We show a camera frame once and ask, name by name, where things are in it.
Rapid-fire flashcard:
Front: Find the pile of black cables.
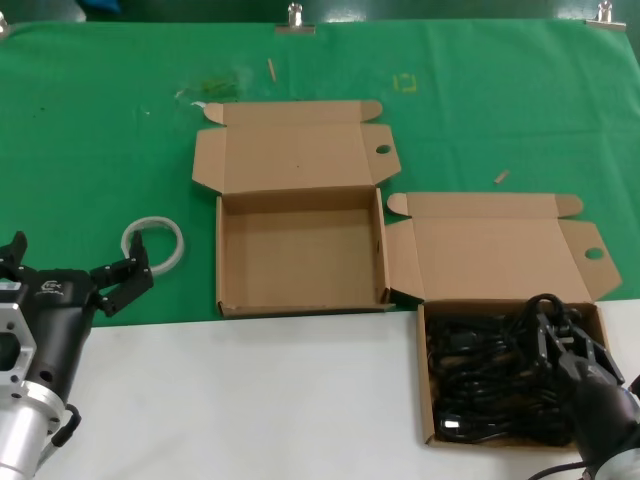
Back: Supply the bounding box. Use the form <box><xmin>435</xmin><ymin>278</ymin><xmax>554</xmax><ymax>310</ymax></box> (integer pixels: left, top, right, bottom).
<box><xmin>424</xmin><ymin>299</ymin><xmax>601</xmax><ymax>448</ymax></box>

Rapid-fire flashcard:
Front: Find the open brown cardboard box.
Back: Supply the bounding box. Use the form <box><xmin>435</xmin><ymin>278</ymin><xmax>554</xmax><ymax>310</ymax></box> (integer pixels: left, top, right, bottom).
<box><xmin>191</xmin><ymin>99</ymin><xmax>403</xmax><ymax>319</ymax></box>
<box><xmin>385</xmin><ymin>192</ymin><xmax>624</xmax><ymax>449</ymax></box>

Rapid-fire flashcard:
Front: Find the silver binder clip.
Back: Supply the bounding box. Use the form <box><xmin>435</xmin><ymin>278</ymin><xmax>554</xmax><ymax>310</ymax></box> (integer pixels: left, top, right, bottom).
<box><xmin>274</xmin><ymin>2</ymin><xmax>317</xmax><ymax>36</ymax></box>
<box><xmin>584</xmin><ymin>0</ymin><xmax>627</xmax><ymax>32</ymax></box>

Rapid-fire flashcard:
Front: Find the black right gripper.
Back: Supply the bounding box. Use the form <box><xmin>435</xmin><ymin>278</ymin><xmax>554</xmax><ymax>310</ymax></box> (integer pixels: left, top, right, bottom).
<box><xmin>535</xmin><ymin>319</ymin><xmax>640</xmax><ymax>466</ymax></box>

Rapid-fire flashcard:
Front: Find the white tape roll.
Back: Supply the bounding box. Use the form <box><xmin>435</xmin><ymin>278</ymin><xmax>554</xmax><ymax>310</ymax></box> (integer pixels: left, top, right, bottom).
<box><xmin>121</xmin><ymin>215</ymin><xmax>187</xmax><ymax>276</ymax></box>

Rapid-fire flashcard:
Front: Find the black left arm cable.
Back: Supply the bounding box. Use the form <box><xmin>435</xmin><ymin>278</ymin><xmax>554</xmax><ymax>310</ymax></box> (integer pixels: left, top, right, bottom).
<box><xmin>49</xmin><ymin>402</ymin><xmax>82</xmax><ymax>449</ymax></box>

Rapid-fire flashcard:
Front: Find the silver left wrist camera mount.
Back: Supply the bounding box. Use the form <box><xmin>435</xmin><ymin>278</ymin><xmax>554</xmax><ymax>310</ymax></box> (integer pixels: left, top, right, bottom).
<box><xmin>0</xmin><ymin>299</ymin><xmax>39</xmax><ymax>389</ymax></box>

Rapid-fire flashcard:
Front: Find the green table cloth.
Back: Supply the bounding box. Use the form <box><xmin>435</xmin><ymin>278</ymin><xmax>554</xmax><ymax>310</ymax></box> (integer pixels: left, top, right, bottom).
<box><xmin>0</xmin><ymin>18</ymin><xmax>640</xmax><ymax>331</ymax></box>

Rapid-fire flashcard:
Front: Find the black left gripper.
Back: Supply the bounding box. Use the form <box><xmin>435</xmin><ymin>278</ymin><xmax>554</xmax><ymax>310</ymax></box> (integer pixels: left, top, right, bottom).
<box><xmin>0</xmin><ymin>230</ymin><xmax>155</xmax><ymax>404</ymax></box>

